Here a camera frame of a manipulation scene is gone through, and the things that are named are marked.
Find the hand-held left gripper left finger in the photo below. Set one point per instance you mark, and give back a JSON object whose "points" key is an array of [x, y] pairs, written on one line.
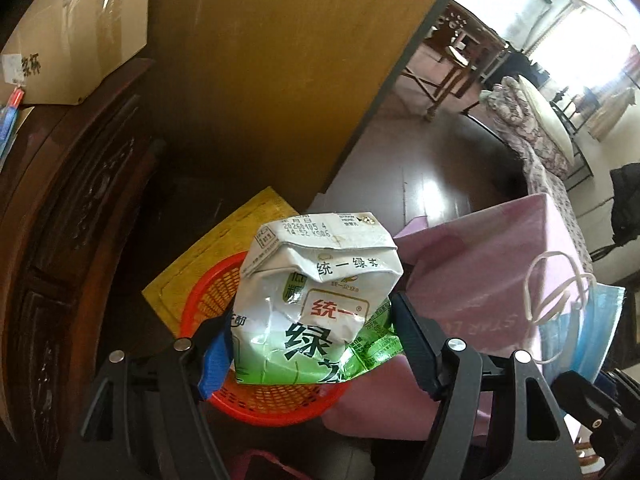
{"points": [[216, 365]]}

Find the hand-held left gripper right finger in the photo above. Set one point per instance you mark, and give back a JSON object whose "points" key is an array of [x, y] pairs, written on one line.
{"points": [[417, 345]]}

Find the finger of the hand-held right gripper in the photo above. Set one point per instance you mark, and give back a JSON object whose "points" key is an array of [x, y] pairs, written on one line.
{"points": [[582, 397]]}

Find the blue face mask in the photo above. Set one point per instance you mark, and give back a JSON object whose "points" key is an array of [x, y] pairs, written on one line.
{"points": [[592, 330]]}

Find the red plastic basket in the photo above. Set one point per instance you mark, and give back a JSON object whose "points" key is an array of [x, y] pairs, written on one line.
{"points": [[280, 405]]}

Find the white green tea carton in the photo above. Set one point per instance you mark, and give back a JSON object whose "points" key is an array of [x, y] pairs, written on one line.
{"points": [[310, 320]]}

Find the pink paper bag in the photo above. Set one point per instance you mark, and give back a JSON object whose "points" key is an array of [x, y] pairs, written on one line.
{"points": [[475, 270]]}

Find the yellow mat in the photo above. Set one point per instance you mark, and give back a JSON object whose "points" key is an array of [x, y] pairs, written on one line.
{"points": [[210, 260]]}

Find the black hanging garment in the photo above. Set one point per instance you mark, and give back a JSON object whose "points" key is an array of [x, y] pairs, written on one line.
{"points": [[627, 205]]}

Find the dark carved wooden cabinet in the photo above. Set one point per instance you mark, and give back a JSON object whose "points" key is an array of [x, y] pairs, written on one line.
{"points": [[75, 210]]}

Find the folded floral quilt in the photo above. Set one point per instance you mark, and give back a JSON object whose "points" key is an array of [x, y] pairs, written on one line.
{"points": [[502, 102]]}

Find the cream pillow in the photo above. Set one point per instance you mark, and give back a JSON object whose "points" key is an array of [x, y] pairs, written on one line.
{"points": [[545, 115]]}

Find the wooden counter cabinet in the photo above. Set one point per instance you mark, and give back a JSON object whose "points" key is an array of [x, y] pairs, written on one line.
{"points": [[300, 60]]}

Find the blue plastic packet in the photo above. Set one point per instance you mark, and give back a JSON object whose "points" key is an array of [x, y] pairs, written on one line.
{"points": [[10, 135]]}

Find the carved wooden chair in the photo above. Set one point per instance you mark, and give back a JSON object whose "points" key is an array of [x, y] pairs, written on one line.
{"points": [[452, 35]]}

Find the cardboard box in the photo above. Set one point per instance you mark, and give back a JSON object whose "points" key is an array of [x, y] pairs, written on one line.
{"points": [[75, 35]]}

